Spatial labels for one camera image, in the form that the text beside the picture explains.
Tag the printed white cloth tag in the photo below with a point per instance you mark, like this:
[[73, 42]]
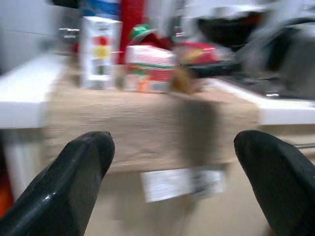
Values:
[[177, 184]]

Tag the white juice carton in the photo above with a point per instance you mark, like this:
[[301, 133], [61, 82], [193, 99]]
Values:
[[101, 49]]

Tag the beige kitchen cabinet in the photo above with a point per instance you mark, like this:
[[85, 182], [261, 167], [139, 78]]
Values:
[[172, 216]]

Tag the beige linen cloth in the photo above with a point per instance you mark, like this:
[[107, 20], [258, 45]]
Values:
[[137, 118]]

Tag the white kitchen appliance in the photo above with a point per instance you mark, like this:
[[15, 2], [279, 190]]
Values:
[[233, 29]]

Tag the steel gas stove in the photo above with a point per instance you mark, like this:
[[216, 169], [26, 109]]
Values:
[[246, 81]]

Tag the orange board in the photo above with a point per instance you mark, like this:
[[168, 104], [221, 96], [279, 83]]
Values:
[[5, 196]]

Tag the red green milk carton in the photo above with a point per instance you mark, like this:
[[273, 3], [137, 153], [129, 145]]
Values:
[[150, 64]]

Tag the red kitchen appliance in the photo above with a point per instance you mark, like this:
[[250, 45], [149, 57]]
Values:
[[131, 24]]

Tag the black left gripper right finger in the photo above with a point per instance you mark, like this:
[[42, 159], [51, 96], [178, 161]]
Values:
[[283, 186]]

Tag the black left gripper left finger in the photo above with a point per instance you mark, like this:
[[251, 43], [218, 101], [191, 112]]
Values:
[[54, 191]]

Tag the plastic container red lid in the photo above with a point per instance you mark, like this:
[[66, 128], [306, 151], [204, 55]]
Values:
[[197, 52]]

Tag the clear water bottle blue cap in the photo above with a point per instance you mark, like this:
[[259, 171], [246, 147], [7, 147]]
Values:
[[98, 8]]

